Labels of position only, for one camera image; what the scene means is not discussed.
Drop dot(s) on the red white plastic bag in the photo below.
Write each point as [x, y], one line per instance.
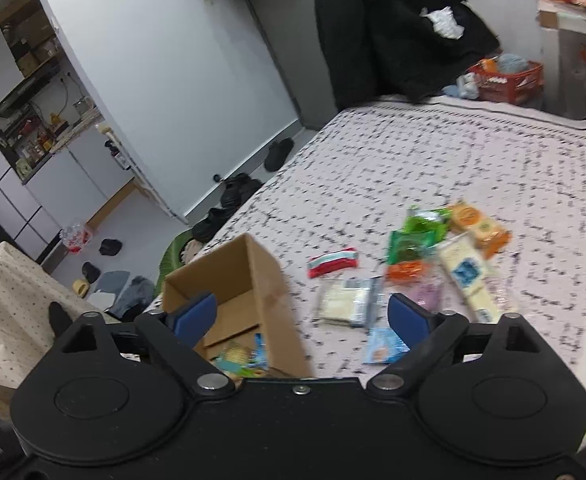
[75, 237]

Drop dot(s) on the black shoes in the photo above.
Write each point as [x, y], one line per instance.
[278, 154]
[240, 187]
[213, 220]

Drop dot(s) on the white clear snack packet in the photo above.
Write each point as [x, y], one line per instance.
[345, 302]

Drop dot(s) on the grey floor mat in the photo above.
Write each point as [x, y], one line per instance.
[110, 282]

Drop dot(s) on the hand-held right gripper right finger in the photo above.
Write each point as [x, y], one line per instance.
[408, 317]

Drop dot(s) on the white desk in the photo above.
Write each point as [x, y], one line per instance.
[573, 20]

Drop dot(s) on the light blue snack packet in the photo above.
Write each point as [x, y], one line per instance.
[380, 345]

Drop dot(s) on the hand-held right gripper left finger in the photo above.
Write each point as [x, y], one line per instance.
[198, 316]

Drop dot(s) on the small orange snack packet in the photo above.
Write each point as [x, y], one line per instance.
[407, 271]

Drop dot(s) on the green plastic basin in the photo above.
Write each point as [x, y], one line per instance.
[173, 259]

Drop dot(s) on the dark green snack packet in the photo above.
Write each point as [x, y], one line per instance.
[410, 247]

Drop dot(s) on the orange yellow snack packet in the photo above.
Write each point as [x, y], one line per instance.
[478, 227]

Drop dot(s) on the white crumpled cloth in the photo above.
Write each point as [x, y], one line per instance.
[443, 22]

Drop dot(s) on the light blue white cloth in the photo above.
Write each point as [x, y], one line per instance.
[465, 87]

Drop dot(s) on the cream dotted cloth cover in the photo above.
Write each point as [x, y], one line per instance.
[13, 310]

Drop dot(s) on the red plastic basket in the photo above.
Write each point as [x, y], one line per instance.
[510, 84]

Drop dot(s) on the brown cardboard box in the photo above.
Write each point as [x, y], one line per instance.
[268, 300]

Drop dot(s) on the bright green snack packet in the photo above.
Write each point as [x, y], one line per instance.
[423, 216]

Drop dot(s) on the cluttered kitchen counter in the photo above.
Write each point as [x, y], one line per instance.
[28, 130]

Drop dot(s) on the red white snack packet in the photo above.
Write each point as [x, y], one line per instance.
[333, 261]

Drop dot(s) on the black jacket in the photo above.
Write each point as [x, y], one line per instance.
[373, 50]

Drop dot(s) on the grey fluffy slippers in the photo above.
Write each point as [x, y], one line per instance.
[135, 297]

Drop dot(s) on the pale yellow packet blue label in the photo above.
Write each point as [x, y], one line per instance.
[468, 280]

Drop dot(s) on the yellow slipper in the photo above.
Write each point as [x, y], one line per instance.
[80, 287]

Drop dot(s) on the black slipper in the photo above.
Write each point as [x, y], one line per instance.
[90, 272]
[110, 246]

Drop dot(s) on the person's foot in black sock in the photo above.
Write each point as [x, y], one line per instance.
[60, 317]

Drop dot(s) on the blue green snack packet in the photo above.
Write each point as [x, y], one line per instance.
[243, 355]

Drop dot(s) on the blue grey cloth bundle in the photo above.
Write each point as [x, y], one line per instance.
[513, 62]

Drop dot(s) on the white black patterned bed blanket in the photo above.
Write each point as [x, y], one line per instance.
[423, 160]

